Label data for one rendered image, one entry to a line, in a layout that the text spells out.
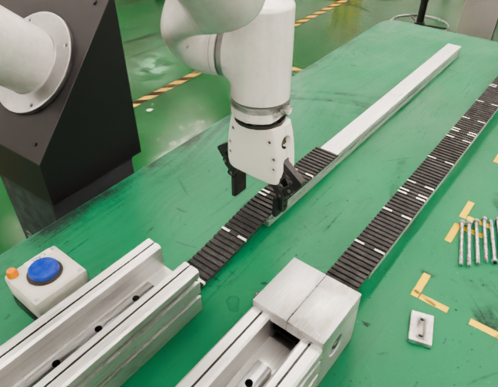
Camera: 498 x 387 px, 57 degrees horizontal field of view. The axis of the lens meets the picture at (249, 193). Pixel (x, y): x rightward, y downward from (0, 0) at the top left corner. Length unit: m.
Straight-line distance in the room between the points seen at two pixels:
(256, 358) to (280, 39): 0.39
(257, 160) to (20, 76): 0.42
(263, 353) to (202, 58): 0.38
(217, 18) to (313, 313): 0.34
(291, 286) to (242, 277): 0.15
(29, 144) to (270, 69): 0.47
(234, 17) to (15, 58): 0.46
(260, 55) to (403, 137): 0.56
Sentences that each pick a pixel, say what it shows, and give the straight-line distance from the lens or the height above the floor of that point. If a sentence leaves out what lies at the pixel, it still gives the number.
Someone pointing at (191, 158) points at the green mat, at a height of 0.78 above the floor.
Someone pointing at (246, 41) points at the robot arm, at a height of 1.12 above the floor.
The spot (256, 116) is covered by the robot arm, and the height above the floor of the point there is 1.01.
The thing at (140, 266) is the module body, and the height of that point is 0.86.
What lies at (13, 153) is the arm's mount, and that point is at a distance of 0.92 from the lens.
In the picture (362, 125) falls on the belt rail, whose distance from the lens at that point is 1.05.
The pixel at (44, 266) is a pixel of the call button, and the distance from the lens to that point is 0.69.
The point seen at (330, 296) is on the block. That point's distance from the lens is 0.58.
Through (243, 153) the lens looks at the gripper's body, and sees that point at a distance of 0.70.
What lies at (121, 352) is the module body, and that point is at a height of 0.84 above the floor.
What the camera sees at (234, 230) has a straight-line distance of 0.76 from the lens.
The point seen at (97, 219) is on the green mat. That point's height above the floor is 0.78.
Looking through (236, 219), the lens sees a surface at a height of 0.81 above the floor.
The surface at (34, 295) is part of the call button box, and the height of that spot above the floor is 0.84.
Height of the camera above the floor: 1.32
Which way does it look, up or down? 39 degrees down
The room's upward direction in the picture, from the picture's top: straight up
